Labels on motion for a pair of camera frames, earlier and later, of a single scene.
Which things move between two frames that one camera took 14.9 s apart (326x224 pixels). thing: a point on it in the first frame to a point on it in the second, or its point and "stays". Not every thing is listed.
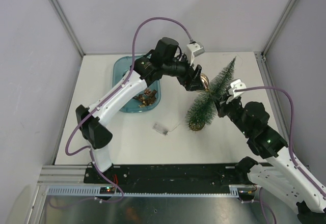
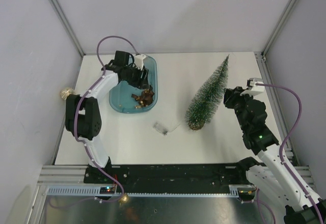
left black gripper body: [185, 79] to [133, 76]
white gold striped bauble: [205, 81] to [64, 92]
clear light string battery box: [160, 129] stays
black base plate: [168, 174] stays
